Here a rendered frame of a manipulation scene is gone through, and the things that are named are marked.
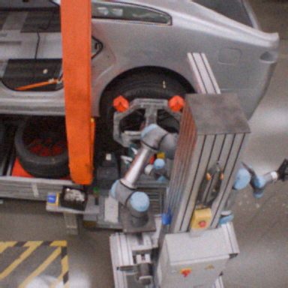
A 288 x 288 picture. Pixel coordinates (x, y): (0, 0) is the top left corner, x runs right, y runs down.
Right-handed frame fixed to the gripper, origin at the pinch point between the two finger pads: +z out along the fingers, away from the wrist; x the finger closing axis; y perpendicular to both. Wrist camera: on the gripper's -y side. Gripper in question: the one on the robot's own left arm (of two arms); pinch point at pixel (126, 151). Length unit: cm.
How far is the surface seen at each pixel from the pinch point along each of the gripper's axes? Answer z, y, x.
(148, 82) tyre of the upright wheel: 14, -34, 39
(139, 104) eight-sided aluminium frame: 7.3, -28.7, 20.4
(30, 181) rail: 62, 44, -52
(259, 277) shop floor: -138, 83, 23
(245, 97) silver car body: -46, -24, 94
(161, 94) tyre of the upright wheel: 0.2, -31.8, 37.4
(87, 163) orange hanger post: 16.0, 4.0, -25.1
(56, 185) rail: 44, 47, -37
